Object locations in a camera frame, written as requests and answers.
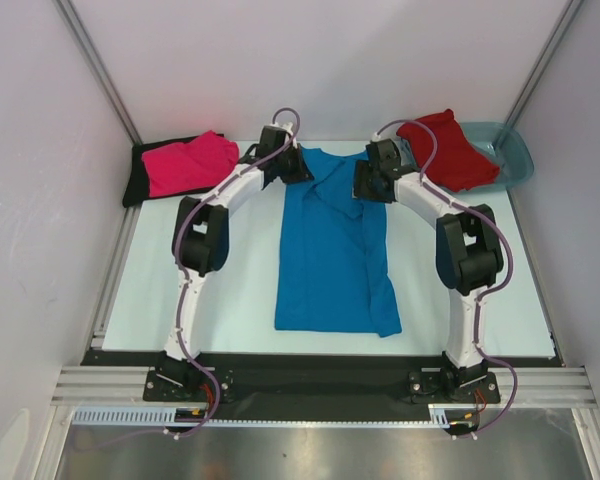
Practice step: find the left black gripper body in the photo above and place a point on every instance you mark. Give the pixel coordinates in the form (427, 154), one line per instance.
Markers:
(286, 162)

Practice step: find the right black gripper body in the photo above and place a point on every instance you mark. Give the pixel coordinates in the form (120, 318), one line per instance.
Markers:
(385, 198)

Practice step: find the blue t shirt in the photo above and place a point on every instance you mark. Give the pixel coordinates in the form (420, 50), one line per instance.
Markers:
(333, 263)

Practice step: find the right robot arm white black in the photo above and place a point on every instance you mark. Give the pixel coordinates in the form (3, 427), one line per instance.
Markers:
(468, 258)

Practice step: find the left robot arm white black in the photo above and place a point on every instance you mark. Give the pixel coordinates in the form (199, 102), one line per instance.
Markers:
(201, 241)

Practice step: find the red t shirt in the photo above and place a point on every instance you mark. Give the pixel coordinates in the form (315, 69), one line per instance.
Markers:
(457, 165)

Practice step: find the pink folded t shirt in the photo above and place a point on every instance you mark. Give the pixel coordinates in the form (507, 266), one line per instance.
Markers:
(180, 167)

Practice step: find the teal plastic basin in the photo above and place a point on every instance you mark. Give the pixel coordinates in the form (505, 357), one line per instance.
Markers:
(504, 147)

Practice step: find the black folded t shirt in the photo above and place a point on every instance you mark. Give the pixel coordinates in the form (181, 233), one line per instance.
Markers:
(136, 190)

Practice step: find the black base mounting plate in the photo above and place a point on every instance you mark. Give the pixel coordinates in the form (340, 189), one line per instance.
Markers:
(319, 388)

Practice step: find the white slotted cable duct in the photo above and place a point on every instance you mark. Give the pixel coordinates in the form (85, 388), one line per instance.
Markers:
(179, 417)

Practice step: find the right aluminium corner post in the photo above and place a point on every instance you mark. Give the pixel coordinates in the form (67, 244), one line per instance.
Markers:
(558, 34)

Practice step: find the aluminium corner post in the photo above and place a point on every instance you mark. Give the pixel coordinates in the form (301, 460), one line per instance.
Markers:
(88, 49)
(558, 34)

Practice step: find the left aluminium corner post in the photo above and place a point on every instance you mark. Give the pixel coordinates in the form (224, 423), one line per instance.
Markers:
(88, 49)

